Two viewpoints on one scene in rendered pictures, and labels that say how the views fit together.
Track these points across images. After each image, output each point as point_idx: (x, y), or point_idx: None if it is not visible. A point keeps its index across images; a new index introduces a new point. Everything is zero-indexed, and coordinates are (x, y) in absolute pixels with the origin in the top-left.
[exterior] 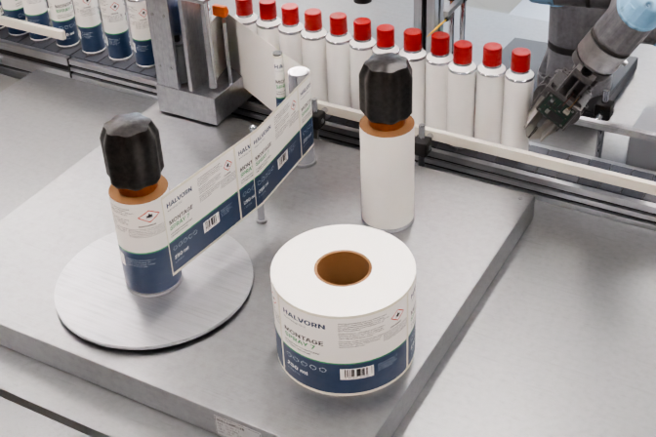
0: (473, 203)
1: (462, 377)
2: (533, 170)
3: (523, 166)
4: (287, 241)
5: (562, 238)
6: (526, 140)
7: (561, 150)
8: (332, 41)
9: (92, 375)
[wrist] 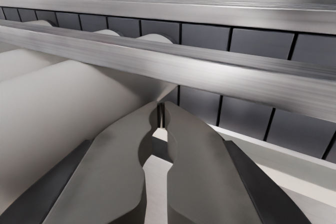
0: (161, 195)
1: None
2: (212, 122)
3: (192, 111)
4: None
5: (299, 201)
6: (164, 91)
7: (265, 18)
8: None
9: None
